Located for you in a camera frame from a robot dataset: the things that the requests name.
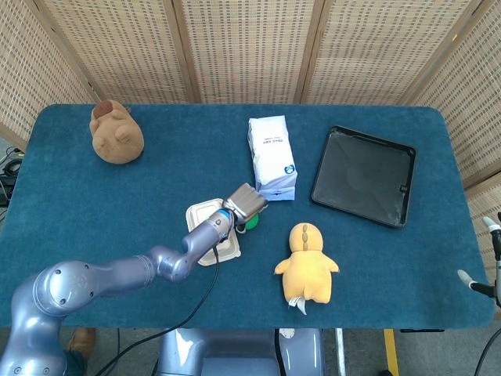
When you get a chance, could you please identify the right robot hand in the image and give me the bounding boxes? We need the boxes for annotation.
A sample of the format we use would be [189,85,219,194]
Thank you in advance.
[456,213,501,309]

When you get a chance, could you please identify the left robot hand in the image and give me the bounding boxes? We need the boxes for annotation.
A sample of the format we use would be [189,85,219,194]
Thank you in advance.
[222,182,269,233]

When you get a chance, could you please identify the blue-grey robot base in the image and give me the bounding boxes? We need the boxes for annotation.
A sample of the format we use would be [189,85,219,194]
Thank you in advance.
[155,327,326,376]

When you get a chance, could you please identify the white lidded container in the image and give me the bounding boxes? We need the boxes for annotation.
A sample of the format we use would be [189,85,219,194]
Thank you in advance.
[185,197,242,267]

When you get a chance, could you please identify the blue table cloth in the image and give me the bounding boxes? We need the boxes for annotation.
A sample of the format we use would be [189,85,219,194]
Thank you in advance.
[0,103,496,329]

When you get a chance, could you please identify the white paper package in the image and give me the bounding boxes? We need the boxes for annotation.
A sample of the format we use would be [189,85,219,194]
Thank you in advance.
[247,114,298,203]

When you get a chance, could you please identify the yellow duck plush toy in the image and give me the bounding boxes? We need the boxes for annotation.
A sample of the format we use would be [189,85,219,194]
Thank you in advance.
[273,222,340,315]

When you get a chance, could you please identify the black square tray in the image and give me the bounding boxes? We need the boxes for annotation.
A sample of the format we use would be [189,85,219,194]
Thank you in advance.
[311,125,418,230]

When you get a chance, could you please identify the yellow floor tape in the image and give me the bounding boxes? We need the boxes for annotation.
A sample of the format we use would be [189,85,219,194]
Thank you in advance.
[383,328,400,376]

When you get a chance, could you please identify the brown capybara plush toy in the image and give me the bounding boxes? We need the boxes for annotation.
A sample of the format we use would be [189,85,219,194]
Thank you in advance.
[88,99,145,165]

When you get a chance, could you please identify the bamboo folding screen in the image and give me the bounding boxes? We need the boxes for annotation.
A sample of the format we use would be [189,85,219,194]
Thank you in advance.
[0,0,501,283]

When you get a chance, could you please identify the white table leg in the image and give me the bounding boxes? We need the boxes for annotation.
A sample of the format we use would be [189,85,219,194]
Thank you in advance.
[334,327,348,376]

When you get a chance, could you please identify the brown leather shoe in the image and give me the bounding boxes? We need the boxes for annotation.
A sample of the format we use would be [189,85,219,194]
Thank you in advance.
[67,327,97,360]

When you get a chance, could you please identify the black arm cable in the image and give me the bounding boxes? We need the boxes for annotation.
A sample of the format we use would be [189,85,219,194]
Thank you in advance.
[84,233,232,376]

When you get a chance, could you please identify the black cables and devices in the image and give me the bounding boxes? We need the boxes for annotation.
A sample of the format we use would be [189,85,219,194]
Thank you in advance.
[0,145,25,208]

